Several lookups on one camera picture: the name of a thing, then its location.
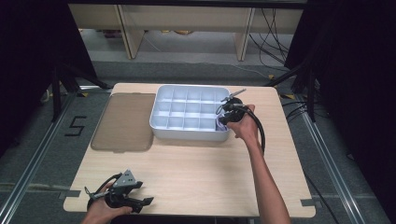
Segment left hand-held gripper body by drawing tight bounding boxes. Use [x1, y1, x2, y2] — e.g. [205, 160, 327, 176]
[84, 169, 145, 210]

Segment black metal stand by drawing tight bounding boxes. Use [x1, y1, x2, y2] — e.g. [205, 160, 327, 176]
[263, 59, 318, 123]
[50, 62, 114, 123]

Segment translucent brown plastic lid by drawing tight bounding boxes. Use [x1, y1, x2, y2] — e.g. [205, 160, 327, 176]
[91, 92, 157, 153]

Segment beige wooden desk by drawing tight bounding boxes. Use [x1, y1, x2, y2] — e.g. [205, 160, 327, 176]
[68, 3, 304, 62]

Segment person's left hand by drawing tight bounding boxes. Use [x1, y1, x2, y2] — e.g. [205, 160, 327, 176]
[81, 196, 134, 224]

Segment thin white floor cable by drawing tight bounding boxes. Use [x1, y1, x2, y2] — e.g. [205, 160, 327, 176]
[143, 34, 273, 79]

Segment person's right hand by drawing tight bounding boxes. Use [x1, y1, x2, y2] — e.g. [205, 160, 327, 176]
[226, 104, 260, 147]

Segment white divided storage box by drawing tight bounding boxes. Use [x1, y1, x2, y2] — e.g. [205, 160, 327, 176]
[148, 84, 233, 143]

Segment black cables beside rail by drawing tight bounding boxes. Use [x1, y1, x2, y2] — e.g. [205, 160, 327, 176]
[280, 98, 321, 123]

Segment grey tape strip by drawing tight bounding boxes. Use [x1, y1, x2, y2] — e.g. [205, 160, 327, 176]
[58, 189, 82, 201]
[300, 198, 322, 208]

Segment black floor cable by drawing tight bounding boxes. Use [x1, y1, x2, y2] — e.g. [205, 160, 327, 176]
[302, 172, 341, 224]

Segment bundle of black floor cables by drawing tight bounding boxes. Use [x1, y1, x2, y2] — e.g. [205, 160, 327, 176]
[248, 8, 292, 73]

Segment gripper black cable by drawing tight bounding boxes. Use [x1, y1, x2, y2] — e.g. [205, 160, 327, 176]
[245, 105, 266, 156]
[86, 173, 123, 207]

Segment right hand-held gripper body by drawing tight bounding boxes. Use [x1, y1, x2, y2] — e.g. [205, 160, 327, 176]
[220, 88, 250, 123]

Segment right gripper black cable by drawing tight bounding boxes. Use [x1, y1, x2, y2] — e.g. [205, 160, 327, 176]
[245, 105, 266, 156]

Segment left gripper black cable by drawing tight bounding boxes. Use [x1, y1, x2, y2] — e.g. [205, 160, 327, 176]
[86, 173, 123, 207]

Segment dark curtain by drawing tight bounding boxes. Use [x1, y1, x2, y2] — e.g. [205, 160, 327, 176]
[0, 0, 99, 158]
[283, 0, 396, 218]

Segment aluminium floor rail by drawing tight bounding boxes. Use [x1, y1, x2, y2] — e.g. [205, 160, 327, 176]
[0, 92, 78, 224]
[299, 108, 368, 224]

